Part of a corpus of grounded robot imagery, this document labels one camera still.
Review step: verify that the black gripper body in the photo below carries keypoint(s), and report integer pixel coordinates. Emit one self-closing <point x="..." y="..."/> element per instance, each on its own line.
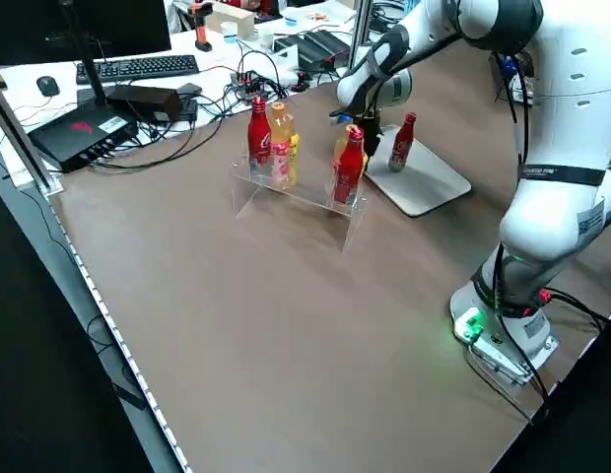
<point x="368" y="120"/>

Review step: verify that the red cola bottle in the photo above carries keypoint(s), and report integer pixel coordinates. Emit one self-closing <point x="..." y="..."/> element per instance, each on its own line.
<point x="259" y="138"/>
<point x="349" y="172"/>
<point x="401" y="143"/>

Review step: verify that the white rectangular tray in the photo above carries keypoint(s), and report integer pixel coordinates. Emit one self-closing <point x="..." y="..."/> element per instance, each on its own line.
<point x="424" y="182"/>

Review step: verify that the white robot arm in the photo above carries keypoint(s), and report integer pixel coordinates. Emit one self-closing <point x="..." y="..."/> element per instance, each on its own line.
<point x="557" y="148"/>

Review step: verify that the clear acrylic shelf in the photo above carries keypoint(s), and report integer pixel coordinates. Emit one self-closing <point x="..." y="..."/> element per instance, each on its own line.
<point x="295" y="207"/>

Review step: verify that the yellow drink bottle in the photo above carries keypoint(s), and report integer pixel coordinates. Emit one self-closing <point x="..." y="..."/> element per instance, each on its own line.
<point x="364" y="160"/>
<point x="294" y="157"/>

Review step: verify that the orange tea bottle pink label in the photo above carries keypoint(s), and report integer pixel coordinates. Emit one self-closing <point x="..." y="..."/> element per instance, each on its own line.
<point x="341" y="145"/>
<point x="281" y="148"/>

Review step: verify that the black electronics box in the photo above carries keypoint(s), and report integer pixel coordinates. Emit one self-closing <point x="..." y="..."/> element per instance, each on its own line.
<point x="286" y="47"/>
<point x="330" y="44"/>

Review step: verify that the usb hub red plugs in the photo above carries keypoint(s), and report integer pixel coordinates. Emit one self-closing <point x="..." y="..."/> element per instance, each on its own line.
<point x="246" y="86"/>

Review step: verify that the white cup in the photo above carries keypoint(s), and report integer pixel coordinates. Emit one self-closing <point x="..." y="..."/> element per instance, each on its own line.
<point x="267" y="38"/>

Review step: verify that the paper cup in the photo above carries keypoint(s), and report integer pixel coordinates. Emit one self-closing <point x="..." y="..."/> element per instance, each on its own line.
<point x="229" y="33"/>

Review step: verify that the light wooden box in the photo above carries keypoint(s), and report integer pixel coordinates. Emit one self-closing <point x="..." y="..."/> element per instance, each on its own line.
<point x="236" y="20"/>

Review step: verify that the orange black hand tool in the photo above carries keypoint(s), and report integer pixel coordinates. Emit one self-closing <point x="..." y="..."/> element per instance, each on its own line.
<point x="202" y="34"/>

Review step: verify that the black power brick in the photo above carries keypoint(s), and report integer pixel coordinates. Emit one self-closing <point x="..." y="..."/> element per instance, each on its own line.
<point x="148" y="101"/>

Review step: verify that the black keyboard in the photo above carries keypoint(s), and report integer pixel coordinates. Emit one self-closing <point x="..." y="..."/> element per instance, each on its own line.
<point x="138" y="68"/>

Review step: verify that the black monitor stand pole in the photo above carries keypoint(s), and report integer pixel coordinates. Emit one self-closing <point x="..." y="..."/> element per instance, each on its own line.
<point x="90" y="64"/>

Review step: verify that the black device red logo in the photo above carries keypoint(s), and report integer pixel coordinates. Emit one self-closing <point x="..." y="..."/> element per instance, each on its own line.
<point x="79" y="135"/>

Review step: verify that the black computer mouse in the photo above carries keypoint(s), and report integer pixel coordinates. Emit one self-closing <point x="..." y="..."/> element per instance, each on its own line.
<point x="47" y="85"/>

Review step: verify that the black monitor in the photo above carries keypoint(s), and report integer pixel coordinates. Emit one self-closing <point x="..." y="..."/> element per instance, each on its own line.
<point x="39" y="29"/>

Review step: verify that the aluminium camera post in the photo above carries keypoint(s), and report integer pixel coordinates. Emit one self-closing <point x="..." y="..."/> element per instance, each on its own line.
<point x="360" y="29"/>

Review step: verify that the aluminium frame profile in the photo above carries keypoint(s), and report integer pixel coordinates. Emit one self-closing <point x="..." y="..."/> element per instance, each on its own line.
<point x="20" y="138"/>

